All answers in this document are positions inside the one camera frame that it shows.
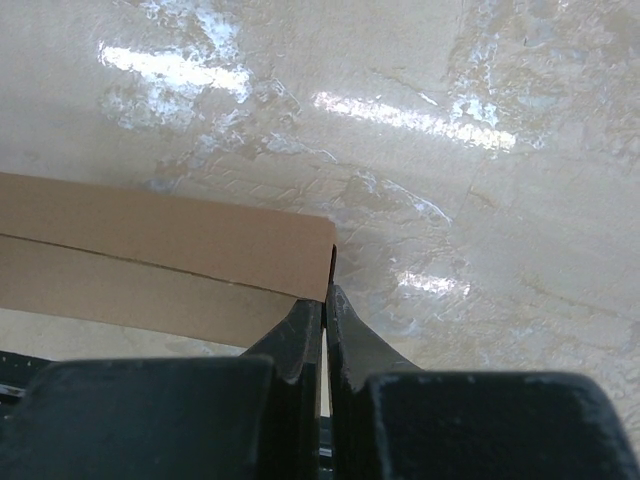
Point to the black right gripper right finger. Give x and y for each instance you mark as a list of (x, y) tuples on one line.
[(394, 420)]

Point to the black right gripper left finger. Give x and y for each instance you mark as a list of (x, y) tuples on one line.
[(252, 416)]

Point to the brown cardboard paper box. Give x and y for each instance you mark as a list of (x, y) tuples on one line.
[(210, 271)]

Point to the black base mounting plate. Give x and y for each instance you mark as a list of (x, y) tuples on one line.
[(16, 371)]

